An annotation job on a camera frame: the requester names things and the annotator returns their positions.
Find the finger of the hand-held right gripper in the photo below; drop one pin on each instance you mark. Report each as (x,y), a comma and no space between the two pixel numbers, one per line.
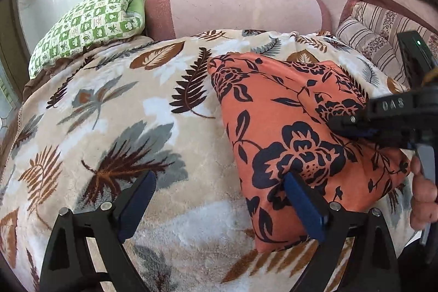
(352,126)

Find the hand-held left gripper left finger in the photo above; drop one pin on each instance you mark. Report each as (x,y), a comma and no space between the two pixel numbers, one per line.
(135,206)

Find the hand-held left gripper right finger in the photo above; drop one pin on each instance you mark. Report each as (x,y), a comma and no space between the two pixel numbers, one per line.
(304,206)

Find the orange floral garment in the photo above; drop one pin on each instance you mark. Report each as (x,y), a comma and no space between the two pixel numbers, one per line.
(284,141)

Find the person's right hand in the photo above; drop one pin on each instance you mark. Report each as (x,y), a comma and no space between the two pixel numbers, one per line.
(424,189)

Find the striped floral cushion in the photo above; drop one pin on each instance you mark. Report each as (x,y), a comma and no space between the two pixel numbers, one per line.
(379,35)

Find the leaf print fleece blanket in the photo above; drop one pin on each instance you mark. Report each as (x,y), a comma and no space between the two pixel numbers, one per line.
(119,114)

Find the brown quilted bedspread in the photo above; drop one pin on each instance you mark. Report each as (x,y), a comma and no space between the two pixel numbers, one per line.
(37,80)

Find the pink bolster cushion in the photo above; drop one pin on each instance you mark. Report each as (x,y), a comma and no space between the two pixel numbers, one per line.
(239,8)

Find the stained glass window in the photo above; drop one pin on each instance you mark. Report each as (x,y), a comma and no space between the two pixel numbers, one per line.
(7,100)

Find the green checked pillow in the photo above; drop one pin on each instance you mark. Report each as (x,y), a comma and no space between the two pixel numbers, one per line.
(92,25)

